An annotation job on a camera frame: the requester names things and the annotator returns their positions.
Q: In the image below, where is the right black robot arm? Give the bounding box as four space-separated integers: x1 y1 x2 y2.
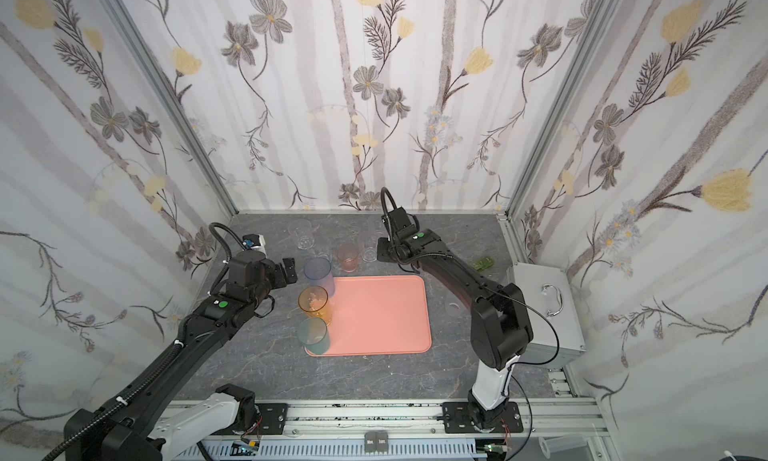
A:
377 207 557 430

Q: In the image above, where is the tall blue plastic cup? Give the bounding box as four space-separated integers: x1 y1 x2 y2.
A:
303 257 335 298

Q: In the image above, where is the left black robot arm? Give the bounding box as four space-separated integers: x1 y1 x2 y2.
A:
45 250 298 460

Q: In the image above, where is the tall teal plastic cup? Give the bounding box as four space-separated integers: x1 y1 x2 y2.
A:
297 317 330 356

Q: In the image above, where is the aluminium mounting rail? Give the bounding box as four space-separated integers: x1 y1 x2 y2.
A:
113 399 613 461

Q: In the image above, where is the small green object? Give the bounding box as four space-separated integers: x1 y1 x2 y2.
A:
471 256 495 272

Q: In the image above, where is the frosted clear cup right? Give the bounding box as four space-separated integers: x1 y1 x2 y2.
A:
444 299 467 318

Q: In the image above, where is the small pink glass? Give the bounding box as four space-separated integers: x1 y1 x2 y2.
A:
336 243 360 273

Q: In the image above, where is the tall yellow plastic cup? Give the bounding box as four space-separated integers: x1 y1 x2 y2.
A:
298 286 333 325

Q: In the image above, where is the pink plastic tray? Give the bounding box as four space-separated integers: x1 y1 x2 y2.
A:
323 275 432 357

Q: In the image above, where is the grey metal case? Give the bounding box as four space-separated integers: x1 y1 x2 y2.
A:
508 263 586 369

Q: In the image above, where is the clear plastic beaker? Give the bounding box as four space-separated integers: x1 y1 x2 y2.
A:
538 435 592 461

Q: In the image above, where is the clear faceted glass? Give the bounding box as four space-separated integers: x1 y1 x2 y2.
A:
288 219 315 250
360 237 378 263

